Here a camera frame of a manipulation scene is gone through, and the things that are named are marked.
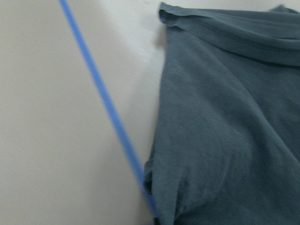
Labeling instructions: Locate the black printed t-shirt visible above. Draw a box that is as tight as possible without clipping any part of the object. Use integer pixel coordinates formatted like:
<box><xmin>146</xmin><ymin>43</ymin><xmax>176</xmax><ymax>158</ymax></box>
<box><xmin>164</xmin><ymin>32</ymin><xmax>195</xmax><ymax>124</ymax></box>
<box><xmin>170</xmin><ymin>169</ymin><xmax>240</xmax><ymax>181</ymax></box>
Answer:
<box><xmin>143</xmin><ymin>3</ymin><xmax>300</xmax><ymax>225</ymax></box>

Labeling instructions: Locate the blue tape line lengthwise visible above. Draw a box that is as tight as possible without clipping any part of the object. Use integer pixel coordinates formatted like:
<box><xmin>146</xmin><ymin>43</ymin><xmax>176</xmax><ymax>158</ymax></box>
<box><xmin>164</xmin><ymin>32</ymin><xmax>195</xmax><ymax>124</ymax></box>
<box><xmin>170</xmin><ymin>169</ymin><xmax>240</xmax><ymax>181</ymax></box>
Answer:
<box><xmin>59</xmin><ymin>0</ymin><xmax>158</xmax><ymax>218</ymax></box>

